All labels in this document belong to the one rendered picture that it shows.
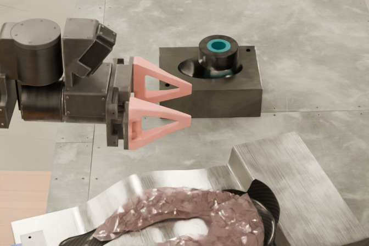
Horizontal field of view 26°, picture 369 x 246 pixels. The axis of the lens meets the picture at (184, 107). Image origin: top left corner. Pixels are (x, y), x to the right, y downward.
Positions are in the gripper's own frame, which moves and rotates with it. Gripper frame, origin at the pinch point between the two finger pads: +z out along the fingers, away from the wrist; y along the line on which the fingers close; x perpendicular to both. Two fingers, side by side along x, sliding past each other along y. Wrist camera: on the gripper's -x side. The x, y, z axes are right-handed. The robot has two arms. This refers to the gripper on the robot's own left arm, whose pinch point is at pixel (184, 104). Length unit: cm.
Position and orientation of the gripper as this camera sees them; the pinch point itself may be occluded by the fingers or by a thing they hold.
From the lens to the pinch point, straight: 98.2
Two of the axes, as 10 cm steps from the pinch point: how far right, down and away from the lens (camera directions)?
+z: 10.0, 0.4, 0.0
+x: -0.3, 7.8, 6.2
